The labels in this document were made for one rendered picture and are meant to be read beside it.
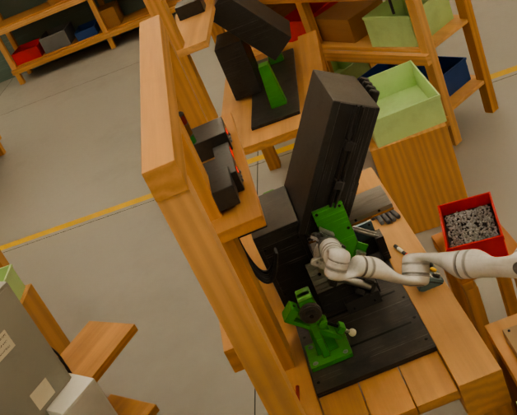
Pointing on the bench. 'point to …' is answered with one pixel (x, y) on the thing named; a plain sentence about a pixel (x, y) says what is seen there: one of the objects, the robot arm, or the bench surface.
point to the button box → (431, 282)
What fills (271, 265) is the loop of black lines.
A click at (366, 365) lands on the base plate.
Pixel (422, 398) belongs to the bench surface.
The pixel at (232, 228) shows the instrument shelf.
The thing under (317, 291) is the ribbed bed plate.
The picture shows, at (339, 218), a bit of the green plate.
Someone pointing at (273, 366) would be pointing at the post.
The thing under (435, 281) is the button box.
